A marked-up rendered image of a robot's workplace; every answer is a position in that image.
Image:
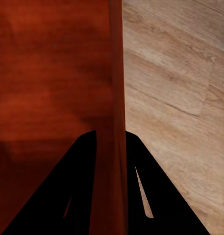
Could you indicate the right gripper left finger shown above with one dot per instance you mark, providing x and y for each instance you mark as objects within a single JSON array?
[{"x": 62, "y": 203}]

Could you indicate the storage box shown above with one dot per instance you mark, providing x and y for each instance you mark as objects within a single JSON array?
[{"x": 61, "y": 76}]

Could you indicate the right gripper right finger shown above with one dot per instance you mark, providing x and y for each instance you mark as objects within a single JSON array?
[{"x": 171, "y": 213}]

